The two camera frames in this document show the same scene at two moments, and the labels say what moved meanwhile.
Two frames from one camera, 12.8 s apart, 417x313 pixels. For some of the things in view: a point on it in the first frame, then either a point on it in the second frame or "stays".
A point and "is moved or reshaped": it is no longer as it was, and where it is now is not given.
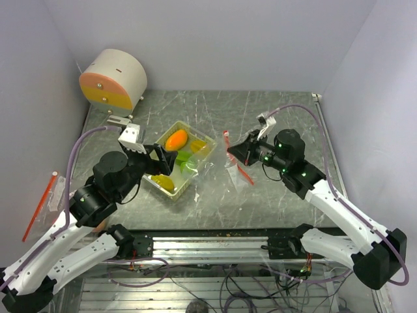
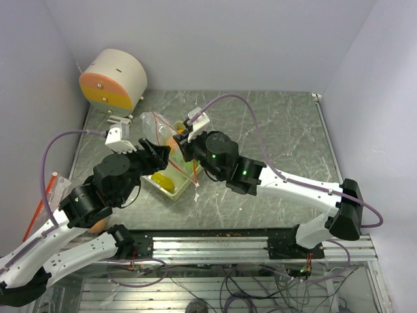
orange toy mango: [176, 140] stays
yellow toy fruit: [164, 180] stays
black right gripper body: [266, 154] → [198, 149]
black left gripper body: [139, 163] stays
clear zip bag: [214, 171] is moved or reshaped
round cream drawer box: [114, 80] stays
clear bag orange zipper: [50, 207] stays
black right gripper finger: [246, 151] → [182, 139]
